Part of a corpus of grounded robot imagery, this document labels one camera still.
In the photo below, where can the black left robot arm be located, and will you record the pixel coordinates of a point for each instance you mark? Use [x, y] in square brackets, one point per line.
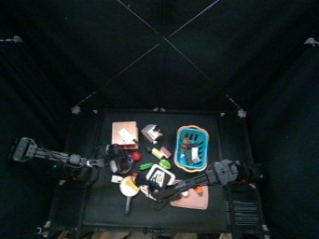
[46, 153]

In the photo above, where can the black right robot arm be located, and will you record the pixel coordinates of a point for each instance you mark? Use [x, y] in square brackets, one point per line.
[221, 174]

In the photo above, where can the white toy cleaver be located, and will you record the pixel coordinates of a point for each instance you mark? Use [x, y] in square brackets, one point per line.
[126, 135]

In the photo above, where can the small red toy piece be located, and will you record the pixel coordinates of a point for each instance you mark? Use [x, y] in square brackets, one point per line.
[134, 175]

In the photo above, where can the red toy tomato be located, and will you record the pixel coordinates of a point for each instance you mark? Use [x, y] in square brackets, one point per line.
[136, 156]

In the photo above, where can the green toy pepper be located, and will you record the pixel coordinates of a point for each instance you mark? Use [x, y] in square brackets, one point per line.
[146, 166]

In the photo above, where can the white toy food piece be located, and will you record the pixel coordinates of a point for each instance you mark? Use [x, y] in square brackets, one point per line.
[184, 193]

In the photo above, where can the toy frying pan with egg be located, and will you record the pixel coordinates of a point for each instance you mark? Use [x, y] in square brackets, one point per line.
[128, 188]

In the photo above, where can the small white toy piece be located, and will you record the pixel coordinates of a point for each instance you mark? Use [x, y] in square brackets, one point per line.
[116, 179]

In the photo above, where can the white black printed box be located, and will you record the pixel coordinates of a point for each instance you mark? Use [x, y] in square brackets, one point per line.
[163, 178]

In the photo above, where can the dark green toy vegetable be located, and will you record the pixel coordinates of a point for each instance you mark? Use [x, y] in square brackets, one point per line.
[148, 149]

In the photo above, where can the pink cutting board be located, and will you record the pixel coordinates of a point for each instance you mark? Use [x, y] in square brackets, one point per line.
[194, 200]

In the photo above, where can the yellow toy block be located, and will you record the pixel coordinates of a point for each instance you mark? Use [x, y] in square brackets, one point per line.
[156, 153]

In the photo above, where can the orange toy carrot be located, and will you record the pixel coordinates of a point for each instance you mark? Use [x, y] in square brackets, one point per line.
[199, 189]

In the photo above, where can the grey white toy appliance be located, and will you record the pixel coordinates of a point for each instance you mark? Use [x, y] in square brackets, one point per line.
[152, 133]

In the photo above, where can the light green toy lime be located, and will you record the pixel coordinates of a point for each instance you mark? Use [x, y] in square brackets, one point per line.
[164, 164]

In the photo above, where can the pink toy block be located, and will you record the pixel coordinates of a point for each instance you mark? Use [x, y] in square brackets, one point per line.
[166, 152]

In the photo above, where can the orange toy food piece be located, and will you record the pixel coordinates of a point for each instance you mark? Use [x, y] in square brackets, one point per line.
[183, 148]

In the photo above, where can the white silver toy utensil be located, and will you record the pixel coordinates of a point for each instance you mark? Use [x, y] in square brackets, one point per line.
[195, 154]

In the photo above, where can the brown toy food piece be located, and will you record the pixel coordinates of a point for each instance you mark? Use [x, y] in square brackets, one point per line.
[186, 141]

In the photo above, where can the blue basket orange rim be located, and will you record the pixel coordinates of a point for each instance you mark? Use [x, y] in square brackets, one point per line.
[191, 148]

